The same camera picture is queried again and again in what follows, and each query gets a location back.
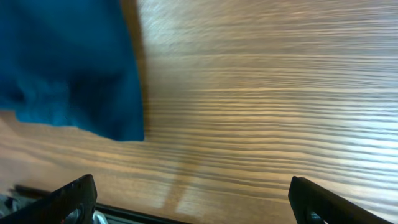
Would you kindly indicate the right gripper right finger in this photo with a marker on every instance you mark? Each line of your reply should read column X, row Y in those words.
column 312, row 204

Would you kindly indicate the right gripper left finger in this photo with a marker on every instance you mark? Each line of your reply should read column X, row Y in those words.
column 72, row 203

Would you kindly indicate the teal blue polo shirt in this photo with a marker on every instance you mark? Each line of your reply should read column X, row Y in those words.
column 71, row 63

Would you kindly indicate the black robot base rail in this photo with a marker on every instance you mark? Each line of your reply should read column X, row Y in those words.
column 112, row 214

